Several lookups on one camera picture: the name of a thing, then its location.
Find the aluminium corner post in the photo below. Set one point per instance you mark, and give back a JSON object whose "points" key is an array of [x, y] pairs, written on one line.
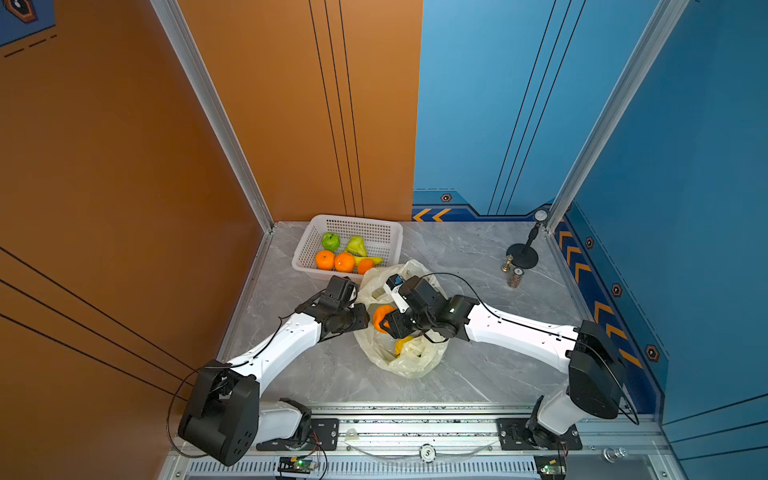
{"points": [[176, 29], [662, 22]]}

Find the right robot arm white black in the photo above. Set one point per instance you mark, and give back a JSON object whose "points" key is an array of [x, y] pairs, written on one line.
{"points": [[593, 365]]}

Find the left green circuit board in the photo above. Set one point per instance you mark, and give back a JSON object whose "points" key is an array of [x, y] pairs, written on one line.
{"points": [[297, 468]]}

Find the black round-base lamp stand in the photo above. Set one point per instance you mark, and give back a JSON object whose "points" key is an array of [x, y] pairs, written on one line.
{"points": [[523, 255]]}

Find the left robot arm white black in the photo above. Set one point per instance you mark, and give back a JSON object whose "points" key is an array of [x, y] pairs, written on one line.
{"points": [[225, 413]]}

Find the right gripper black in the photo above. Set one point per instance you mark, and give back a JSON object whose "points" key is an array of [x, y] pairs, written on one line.
{"points": [[397, 329]]}

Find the left aluminium corner post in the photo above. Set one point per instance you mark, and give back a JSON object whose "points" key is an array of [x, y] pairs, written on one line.
{"points": [[176, 29]]}

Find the right circuit board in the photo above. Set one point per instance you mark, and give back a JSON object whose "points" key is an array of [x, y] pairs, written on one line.
{"points": [[550, 468]]}

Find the yellow banana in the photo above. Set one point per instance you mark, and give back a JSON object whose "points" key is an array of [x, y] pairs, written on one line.
{"points": [[373, 260]]}

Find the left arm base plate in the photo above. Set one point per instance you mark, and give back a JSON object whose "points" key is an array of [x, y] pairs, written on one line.
{"points": [[322, 431]]}

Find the white perforated plastic basket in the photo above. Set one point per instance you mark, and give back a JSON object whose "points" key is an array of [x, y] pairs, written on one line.
{"points": [[344, 245]]}

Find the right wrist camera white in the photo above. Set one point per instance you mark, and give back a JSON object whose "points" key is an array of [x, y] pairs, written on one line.
{"points": [[393, 285]]}

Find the yellow lemon fruit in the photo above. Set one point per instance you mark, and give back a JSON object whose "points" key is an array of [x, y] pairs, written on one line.
{"points": [[399, 345]]}

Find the right aluminium corner post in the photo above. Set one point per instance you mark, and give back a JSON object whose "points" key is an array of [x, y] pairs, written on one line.
{"points": [[662, 22]]}

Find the brown patterned cylinder can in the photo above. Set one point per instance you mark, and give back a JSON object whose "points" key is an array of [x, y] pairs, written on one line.
{"points": [[515, 277]]}

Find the orange fruit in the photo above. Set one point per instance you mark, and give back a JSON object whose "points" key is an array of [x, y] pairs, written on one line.
{"points": [[344, 262], [325, 260], [380, 321]]}

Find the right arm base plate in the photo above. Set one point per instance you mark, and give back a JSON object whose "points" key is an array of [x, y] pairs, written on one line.
{"points": [[519, 434]]}

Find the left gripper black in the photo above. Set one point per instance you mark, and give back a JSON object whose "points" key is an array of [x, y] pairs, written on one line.
{"points": [[363, 320]]}

